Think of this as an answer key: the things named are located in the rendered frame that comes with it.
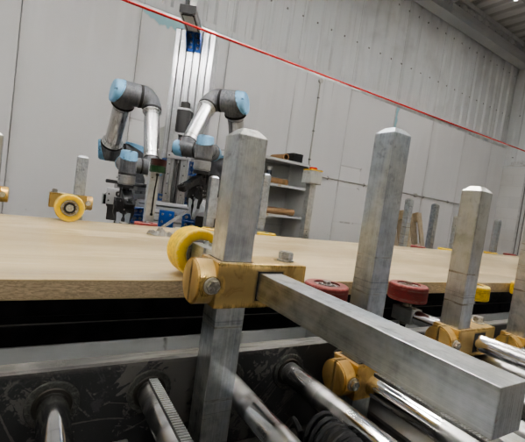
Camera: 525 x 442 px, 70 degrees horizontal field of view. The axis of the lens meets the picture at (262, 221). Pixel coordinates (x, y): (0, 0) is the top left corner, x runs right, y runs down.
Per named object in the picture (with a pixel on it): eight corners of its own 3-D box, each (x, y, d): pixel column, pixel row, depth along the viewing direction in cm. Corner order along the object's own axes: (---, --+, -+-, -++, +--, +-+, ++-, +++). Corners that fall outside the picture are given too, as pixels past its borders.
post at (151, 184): (135, 281, 147) (149, 159, 145) (144, 281, 149) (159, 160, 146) (137, 282, 144) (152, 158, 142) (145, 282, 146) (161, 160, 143)
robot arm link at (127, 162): (136, 152, 174) (140, 152, 166) (133, 175, 174) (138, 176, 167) (118, 149, 170) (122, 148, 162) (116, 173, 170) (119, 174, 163)
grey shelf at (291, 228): (214, 279, 460) (230, 153, 451) (273, 279, 508) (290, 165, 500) (230, 288, 422) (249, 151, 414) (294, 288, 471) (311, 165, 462)
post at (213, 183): (194, 287, 160) (209, 174, 158) (202, 287, 162) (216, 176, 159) (197, 288, 157) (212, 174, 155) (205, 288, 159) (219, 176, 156)
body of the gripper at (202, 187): (212, 200, 165) (216, 173, 165) (197, 198, 159) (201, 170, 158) (201, 198, 170) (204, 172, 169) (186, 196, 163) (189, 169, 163)
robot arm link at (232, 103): (230, 170, 234) (223, 84, 197) (252, 174, 231) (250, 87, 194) (223, 181, 225) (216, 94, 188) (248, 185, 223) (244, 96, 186)
